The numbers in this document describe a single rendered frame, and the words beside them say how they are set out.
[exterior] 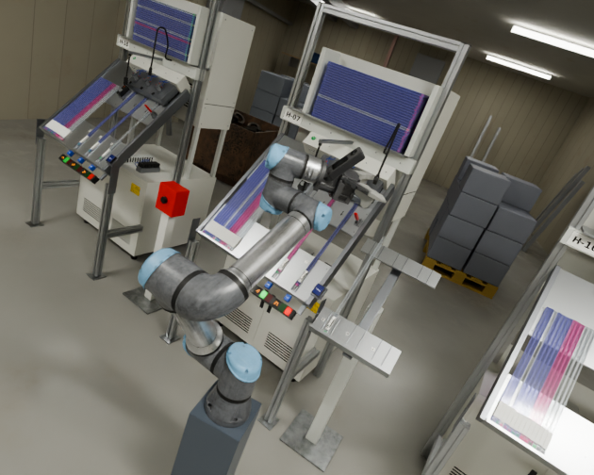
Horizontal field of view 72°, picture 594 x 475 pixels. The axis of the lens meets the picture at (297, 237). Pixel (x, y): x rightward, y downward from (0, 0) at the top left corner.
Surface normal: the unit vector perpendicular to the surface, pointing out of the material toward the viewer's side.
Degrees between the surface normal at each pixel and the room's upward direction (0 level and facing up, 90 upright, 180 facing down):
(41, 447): 0
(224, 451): 90
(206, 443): 90
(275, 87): 90
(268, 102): 90
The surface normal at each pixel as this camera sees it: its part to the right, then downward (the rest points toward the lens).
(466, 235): -0.33, 0.28
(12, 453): 0.32, -0.87
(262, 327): -0.52, 0.18
